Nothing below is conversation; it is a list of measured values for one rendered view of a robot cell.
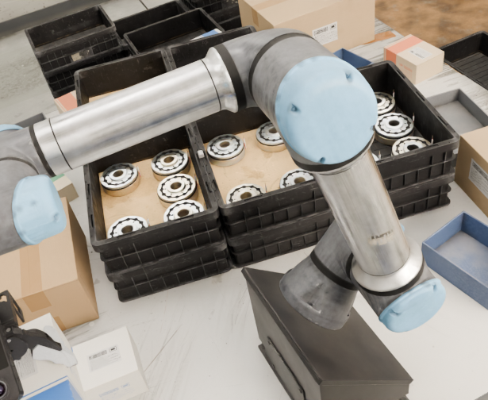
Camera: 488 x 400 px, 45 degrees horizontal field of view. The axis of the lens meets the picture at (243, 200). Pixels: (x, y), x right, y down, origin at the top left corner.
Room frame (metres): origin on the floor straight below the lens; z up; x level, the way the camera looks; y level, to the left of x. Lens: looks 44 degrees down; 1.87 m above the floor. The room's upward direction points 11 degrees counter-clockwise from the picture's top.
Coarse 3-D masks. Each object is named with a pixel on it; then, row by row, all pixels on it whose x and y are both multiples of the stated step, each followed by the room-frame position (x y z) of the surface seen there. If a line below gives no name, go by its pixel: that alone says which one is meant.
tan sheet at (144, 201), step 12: (144, 168) 1.29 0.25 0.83; (192, 168) 1.25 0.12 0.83; (144, 180) 1.24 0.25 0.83; (156, 180) 1.23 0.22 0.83; (132, 192) 1.20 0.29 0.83; (144, 192) 1.19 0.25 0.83; (156, 192) 1.18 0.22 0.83; (108, 204) 1.17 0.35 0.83; (120, 204) 1.16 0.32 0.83; (132, 204) 1.15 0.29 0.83; (144, 204) 1.14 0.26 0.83; (156, 204) 1.13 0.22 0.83; (204, 204) 1.10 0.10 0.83; (108, 216) 1.13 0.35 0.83; (120, 216) 1.12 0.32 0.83; (144, 216) 1.10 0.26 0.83; (156, 216) 1.09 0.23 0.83; (108, 228) 1.08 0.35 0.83
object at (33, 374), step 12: (36, 324) 0.58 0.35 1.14; (48, 324) 0.57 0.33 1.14; (60, 336) 0.57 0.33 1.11; (24, 360) 0.52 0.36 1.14; (36, 360) 0.51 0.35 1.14; (48, 360) 0.51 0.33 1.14; (24, 372) 0.49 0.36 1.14; (36, 372) 0.49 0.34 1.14; (48, 372) 0.49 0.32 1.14; (60, 372) 0.48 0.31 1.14; (72, 372) 0.51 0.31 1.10; (24, 384) 0.47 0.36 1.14; (36, 384) 0.47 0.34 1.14; (48, 384) 0.47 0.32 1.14; (60, 384) 0.46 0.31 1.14; (72, 384) 0.47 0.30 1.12; (24, 396) 0.46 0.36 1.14; (36, 396) 0.45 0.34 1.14; (48, 396) 0.45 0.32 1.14; (60, 396) 0.44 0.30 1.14; (72, 396) 0.44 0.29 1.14; (84, 396) 0.49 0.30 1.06
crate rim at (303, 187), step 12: (216, 180) 1.07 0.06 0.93; (312, 180) 1.00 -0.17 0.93; (216, 192) 1.02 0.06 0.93; (276, 192) 0.98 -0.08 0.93; (288, 192) 0.98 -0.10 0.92; (300, 192) 0.99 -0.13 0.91; (228, 204) 0.98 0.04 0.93; (240, 204) 0.97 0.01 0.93; (252, 204) 0.97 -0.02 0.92; (264, 204) 0.98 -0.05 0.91
